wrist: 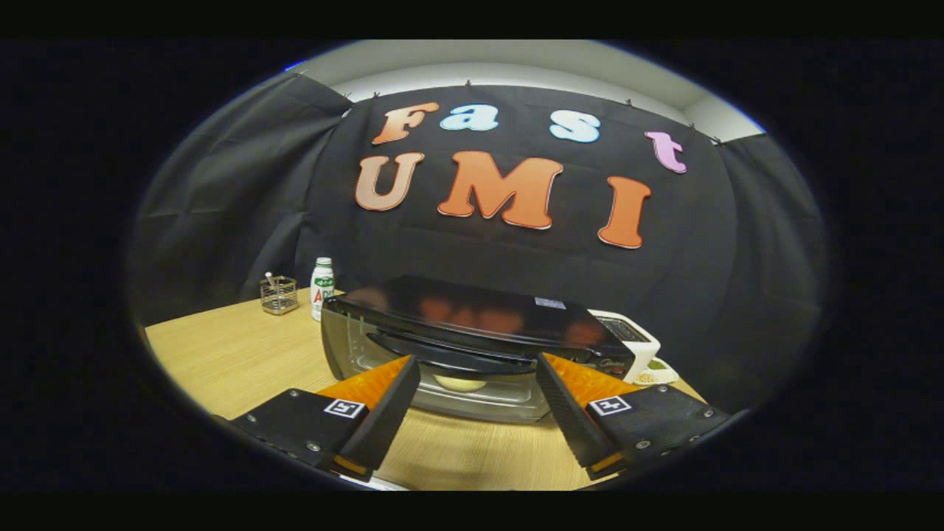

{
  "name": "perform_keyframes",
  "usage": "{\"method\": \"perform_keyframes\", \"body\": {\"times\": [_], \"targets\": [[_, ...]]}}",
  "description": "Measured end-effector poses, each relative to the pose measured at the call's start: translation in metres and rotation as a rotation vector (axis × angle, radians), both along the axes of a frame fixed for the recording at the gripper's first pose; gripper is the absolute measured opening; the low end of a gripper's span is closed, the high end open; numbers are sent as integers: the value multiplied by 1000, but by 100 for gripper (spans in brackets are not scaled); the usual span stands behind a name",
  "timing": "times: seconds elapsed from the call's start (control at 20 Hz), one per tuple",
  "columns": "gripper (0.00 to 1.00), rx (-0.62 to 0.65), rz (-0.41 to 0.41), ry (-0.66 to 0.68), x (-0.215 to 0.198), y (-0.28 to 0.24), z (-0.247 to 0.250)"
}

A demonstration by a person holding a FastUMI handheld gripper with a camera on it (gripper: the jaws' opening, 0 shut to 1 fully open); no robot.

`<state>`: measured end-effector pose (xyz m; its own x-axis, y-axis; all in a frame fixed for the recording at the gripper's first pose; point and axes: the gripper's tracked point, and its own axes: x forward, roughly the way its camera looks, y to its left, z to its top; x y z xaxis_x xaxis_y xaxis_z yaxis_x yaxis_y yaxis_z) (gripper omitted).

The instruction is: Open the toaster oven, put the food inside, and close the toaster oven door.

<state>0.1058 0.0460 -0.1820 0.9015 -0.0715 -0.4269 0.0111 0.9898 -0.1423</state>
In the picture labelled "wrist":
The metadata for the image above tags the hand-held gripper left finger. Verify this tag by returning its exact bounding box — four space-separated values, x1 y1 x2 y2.
214 355 421 482

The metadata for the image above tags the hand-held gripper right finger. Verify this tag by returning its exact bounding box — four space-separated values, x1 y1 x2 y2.
536 353 738 480

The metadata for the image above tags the black toaster oven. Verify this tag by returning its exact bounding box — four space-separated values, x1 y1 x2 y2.
321 276 636 424

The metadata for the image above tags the white toaster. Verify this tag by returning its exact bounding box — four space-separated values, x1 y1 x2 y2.
588 309 661 384

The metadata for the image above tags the small white dish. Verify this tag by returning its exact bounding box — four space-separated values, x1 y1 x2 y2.
633 357 680 386

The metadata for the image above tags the white bottle green label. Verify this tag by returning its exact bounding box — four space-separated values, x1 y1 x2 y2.
310 257 336 322

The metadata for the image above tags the wire mesh utensil holder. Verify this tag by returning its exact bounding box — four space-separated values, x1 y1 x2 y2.
260 271 299 316

